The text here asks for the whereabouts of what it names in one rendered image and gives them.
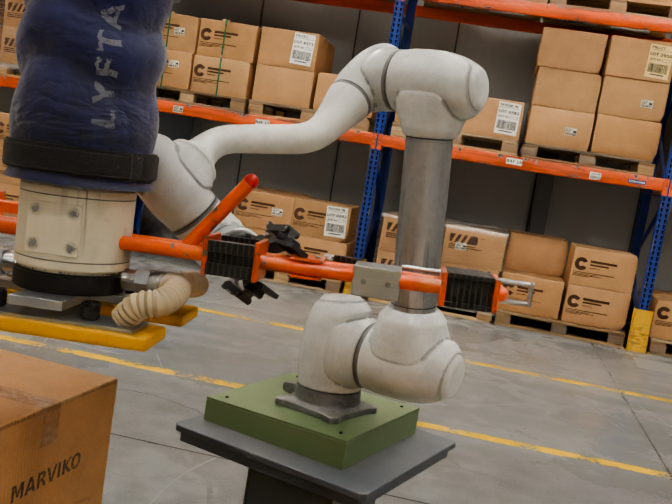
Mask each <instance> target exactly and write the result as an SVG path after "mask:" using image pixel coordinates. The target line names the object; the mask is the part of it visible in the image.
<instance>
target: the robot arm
mask: <svg viewBox="0 0 672 504"><path fill-rule="evenodd" d="M488 93H489V81H488V77H487V74H486V72H485V70H484V69H483V68H482V67H481V66H480V65H478V64H477V63H476V62H474V61H473V60H471V59H469V58H467V57H464V56H461V55H458V54H455V53H452V52H448V51H441V50H432V49H409V50H402V49H398V48H397V47H395V46H394V45H391V44H388V43H381V44H377V45H374V46H371V47H369V48H367V49H365V50H363V51H362V52H360V53H359V54H358V55H357V56H356V57H354V58H353V59H352V60H351V61H350V62H349V63H348V64H347V65H346V66H345V67H344V69H343V70H342V71H341V72H340V73H339V74H338V76H337V78H336V79H335V81H334V82H333V84H332V85H331V86H330V88H329V89H328V91H327V93H326V95H325V97H324V99H323V101H322V103H321V104H320V106H319V108H318V110H317V111H316V113H315V114H314V116H313V117H312V118H311V119H310V120H308V121H306V122H303V123H298V124H244V125H225V126H219V127H215V128H212V129H209V130H207V131H205V132H203V133H201V134H199V135H198V136H196V137H194V138H193V139H191V140H189V141H188V140H184V139H177V140H174V141H173V142H172V141H171V140H170V139H169V138H168V137H166V136H164V135H161V134H158V137H157V141H156V145H155V148H154V151H153V154H155V155H158V157H159V167H158V176H157V180H155V181H154V182H152V186H153V189H154V191H152V192H137V194H138V196H139V197H140V198H141V200H142V201H143V202H144V204H145V205H146V206H147V207H148V209H149V210H150V211H151V212H152V213H153V214H154V215H155V216H156V217H157V218H158V219H159V220H160V221H161V222H162V223H163V224H165V225H166V226H167V227H168V228H169V229H170V230H171V231H172V232H173V233H174V235H175V236H176V237H177V238H178V239H179V240H183V239H184V238H185V237H186V236H187V235H188V234H189V233H190V232H191V231H192V230H193V229H194V228H195V227H196V226H197V225H198V224H199V223H200V222H201V221H202V220H203V219H204V218H205V217H206V216H207V215H208V214H209V213H210V212H211V211H212V210H213V209H214V208H215V207H216V206H217V205H218V204H219V203H220V200H219V199H218V198H217V197H216V196H215V195H214V193H213V192H212V191H211V188H212V186H213V181H214V180H215V178H216V170H215V167H214V165H215V163H216V162H217V160H218V159H219V158H221V157H222V156H224V155H227V154H234V153H249V154H304V153H310V152H314V151H317V150H320V149H322V148H324V147H326V146H328V145H329V144H331V143H332V142H334V141H335V140H336V139H338V138H339V137H340V136H341V135H343V134H344V133H345V132H347V131H348V130H349V129H350V128H352V127H353V126H355V125H356V124H357V123H359V122H360V121H362V120H363V119H364V118H365V117H366V116H367V115H368V114H370V113H371V112H372V111H373V112H386V111H393V112H397V115H398V118H399V122H400V128H401V130H402V132H403V134H404V135H406V139H405V150H404V161H403V172H402V183H401V194H400V205H399V216H398V227H397V238H396V249H395V261H394V266H400V267H402V265H409V266H417V267H424V268H431V269H438V270H440V264H441V254H442V244H443V234H444V224H445V214H446V209H447V200H448V190H449V180H450V170H451V160H452V150H453V139H457V137H458V136H459V134H460V133H461V131H462V128H463V126H464V124H465V122H466V120H468V119H472V118H473V117H475V116H476V115H477V114H479V113H480V112H481V111H482V109H483V107H484V105H485V104H486V102H487V98H488ZM265 231H266V233H265V234H264V235H262V234H260V235H258V236H257V234H256V233H254V232H253V231H252V230H250V229H247V228H245V227H244V226H243V225H242V223H241V221H240V220H239V219H237V218H236V217H235V216H234V215H233V214H232V213H230V214H229V215H228V216H227V217H226V218H225V219H224V220H223V221H222V222H221V223H220V224H219V225H218V226H217V227H216V228H215V229H214V230H213V231H212V232H211V233H210V234H212V233H216V232H221V236H222V235H229V236H236V237H243V238H251V239H258V240H263V239H269V248H268V252H269V253H280V252H283V251H286V252H288V253H289V254H291V255H293V254H296V255H299V256H301V257H303V258H307V257H308V256H309V255H308V254H307V253H305V252H304V251H303V250H302V249H300V248H299V246H300V243H299V242H298V241H297V240H296V239H298V238H299V237H300V233H299V232H298V231H296V230H295V229H294V228H293V227H291V226H290V225H289V224H274V223H272V222H271V221H269V222H268V223H267V224H266V229H265ZM241 280H242V282H243V287H244V290H242V289H241V286H239V285H238V284H239V282H238V281H241ZM221 287H222V288H223V289H225V290H226V291H227V292H229V293H230V294H231V295H234V296H235V297H237V298H238V299H239V300H241V301H242V302H243V303H245V304H246V305H249V304H251V302H252V299H251V298H252V297H253V296H255V297H256V298H258V299H259V300H260V299H261V298H262V297H263V296H264V293H265V294H266V295H268V296H270V297H272V298H274V299H276V300H277V299H278V297H279V295H278V294H277V293H275V292H274V291H273V290H271V289H270V288H269V287H267V286H266V285H265V284H263V283H261V282H259V281H257V282H256V283H252V282H251V279H250V280H243V279H236V278H231V279H230V278H229V279H228V281H225V282H223V283H222V285H221ZM436 303H437V294H431V293H424V292H416V291H409V290H402V289H399V295H398V300H397V301H391V303H389V304H388V305H387V306H385V307H384V308H383V309H382V310H381V311H380V313H379V315H378V319H377V320H375V319H374V318H372V309H371V308H370V306H369V305H368V303H367V302H366V301H364V300H363V299H362V298H361V297H359V296H356V295H351V294H339V293H331V294H324V295H323V296H322V297H321V298H320V299H319V300H318V301H316V302H315V304H314V305H313V307H312V309H311V311H310V313H309V315H308V317H307V320H306V322H305V326H304V329H303V334H302V339H301V345H300V351H299V360H298V377H297V381H290V380H287V381H285V383H283V390H284V391H286V392H287V393H289V394H287V395H281V396H277V397H276V398H275V404H277V405H281V406H285V407H288V408H291V409H294V410H296V411H299V412H302V413H305V414H307V415H310V416H313V417H315V418H318V419H320V420H322V421H324V422H326V423H329V424H339V423H340V422H342V421H345V420H348V419H352V418H356V417H359V416H363V415H367V414H375V413H376V411H377V407H376V406H375V405H372V404H370V403H367V402H364V401H362V400H361V388H364V389H367V390H370V391H372V392H374V393H376V394H379V395H382V396H385V397H388V398H391V399H395V400H399V401H403V402H408V403H416V404H430V403H435V402H438V401H442V400H446V399H448V398H451V397H452V396H454V395H455V393H456V392H457V391H458V389H459V387H460V385H461V383H462V381H463V378H464V373H465V363H464V358H463V354H462V352H461V350H460V348H459V346H458V345H457V343H455V342H454V341H451V340H450V335H449V331H448V328H447V320H446V318H445V317H444V315H443V314H442V312H441V311H440V310H439V308H437V307H436Z"/></svg>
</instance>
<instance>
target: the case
mask: <svg viewBox="0 0 672 504"><path fill-rule="evenodd" d="M117 382H118V379H117V378H114V377H110V376H106V375H102V374H98V373H94V372H90V371H86V370H82V369H78V368H74V367H70V366H66V365H62V364H58V363H54V362H50V361H46V360H42V359H38V358H34V357H30V356H26V355H22V354H18V353H14V352H10V351H6V350H2V349H0V504H101V502H102V495H103V487H104V480H105V472H106V465H107V457H108V450H109V442H110V435H111V427H112V420H113V412H114V405H115V397H116V390H117Z"/></svg>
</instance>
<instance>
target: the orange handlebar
mask: <svg viewBox="0 0 672 504"><path fill-rule="evenodd" d="M18 203H19V202H15V201H8V200H1V199H0V212H3V213H10V214H18ZM16 225H17V217H10V216H3V215H0V233H4V234H12V235H16ZM132 236H133V237H131V236H122V237H121V238H120V240H119V248H120V249H121V250H126V251H133V252H140V253H147V254H154V255H161V256H168V257H175V258H183V259H190V260H197V261H202V252H203V243H200V244H199V245H198V246H196V245H189V244H182V243H180V242H181V241H182V240H176V239H168V238H161V237H154V236H147V235H140V234H132ZM174 242H175V243H174ZM354 265H355V264H349V263H341V262H334V261H327V257H322V256H315V255H309V256H308V257H307V258H303V257H301V256H299V255H296V254H293V255H292V256H291V255H284V254H277V253H269V252H266V253H265V255H261V257H260V262H259V269H261V270H268V271H275V272H282V273H289V274H288V275H287V277H292V278H300V279H307V280H314V281H321V280H322V279H323V278H325V279H332V280H339V281H347V282H352V279H353V277H354V274H353V269H354ZM440 285H441V279H440V276H435V275H428V274H421V273H414V272H406V271H402V273H401V278H400V281H399V286H400V288H399V289H404V290H411V291H418V292H425V293H432V294H439V292H440ZM508 296H509V292H508V290H507V288H505V287H503V286H501V288H500V295H499V301H498V302H503V301H505V300H506V299H507V298H508Z"/></svg>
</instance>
